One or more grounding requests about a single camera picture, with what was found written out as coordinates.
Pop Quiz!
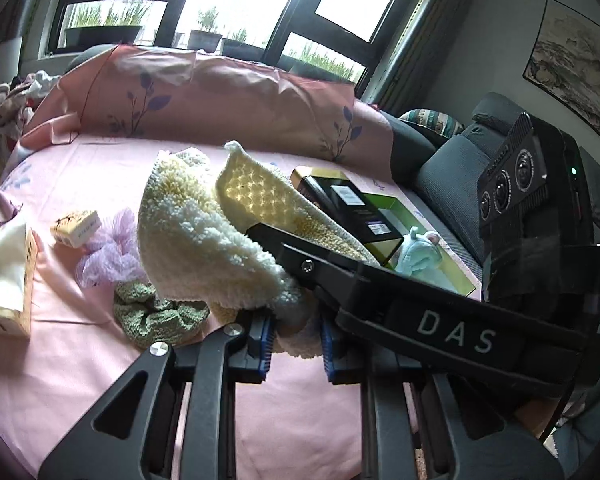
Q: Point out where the black tea tin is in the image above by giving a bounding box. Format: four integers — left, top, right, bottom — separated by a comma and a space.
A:
290, 165, 417, 267

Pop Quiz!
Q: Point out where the dark planter with plants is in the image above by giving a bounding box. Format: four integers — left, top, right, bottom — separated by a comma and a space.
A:
220, 27, 270, 64

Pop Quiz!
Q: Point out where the yellow tissue pack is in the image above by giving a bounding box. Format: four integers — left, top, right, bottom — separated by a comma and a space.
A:
0, 220, 39, 339

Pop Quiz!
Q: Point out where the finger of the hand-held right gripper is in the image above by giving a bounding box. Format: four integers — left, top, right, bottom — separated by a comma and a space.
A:
312, 285, 366, 333
244, 222, 388, 303

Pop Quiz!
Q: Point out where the grey plant pot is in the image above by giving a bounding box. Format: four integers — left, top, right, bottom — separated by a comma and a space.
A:
187, 7, 224, 54

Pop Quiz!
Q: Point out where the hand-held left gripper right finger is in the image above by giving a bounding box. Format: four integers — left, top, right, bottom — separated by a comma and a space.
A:
320, 317, 566, 480

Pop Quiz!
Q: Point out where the pile of clothes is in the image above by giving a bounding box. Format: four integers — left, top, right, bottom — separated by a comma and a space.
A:
0, 70, 63, 172

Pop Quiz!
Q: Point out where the green box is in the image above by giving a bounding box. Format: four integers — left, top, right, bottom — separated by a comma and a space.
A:
357, 192, 479, 299

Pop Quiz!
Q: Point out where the light green plush toy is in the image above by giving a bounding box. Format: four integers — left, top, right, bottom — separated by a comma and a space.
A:
395, 226, 444, 276

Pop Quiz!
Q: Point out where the purple mesh bath pouf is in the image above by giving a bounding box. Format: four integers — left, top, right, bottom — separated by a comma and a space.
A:
75, 208, 148, 289

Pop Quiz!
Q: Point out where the long dark planter with grass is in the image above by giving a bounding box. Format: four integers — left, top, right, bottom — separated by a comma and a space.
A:
64, 0, 153, 50

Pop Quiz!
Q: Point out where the grey sofa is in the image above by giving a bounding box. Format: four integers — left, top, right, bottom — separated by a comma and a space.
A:
380, 92, 600, 480

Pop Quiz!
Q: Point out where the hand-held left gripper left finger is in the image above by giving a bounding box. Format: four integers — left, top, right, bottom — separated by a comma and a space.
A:
37, 310, 274, 480

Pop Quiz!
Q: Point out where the framed landscape painting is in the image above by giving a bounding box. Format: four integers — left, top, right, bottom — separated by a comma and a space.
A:
522, 0, 600, 137

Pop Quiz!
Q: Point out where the pink floral bedsheet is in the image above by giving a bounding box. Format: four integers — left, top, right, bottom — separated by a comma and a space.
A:
0, 130, 482, 480

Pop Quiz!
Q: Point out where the cream fluffy towel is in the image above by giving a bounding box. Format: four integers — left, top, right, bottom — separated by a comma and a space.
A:
137, 141, 381, 359

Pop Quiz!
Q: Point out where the small yellow carton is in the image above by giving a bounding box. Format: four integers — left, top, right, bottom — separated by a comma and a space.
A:
50, 209, 103, 250

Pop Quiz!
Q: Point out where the striped cushion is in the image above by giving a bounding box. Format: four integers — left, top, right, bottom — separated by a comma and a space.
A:
399, 108, 465, 140

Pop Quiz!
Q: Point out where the green knitted cloth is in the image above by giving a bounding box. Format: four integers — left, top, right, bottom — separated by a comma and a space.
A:
112, 280, 211, 350

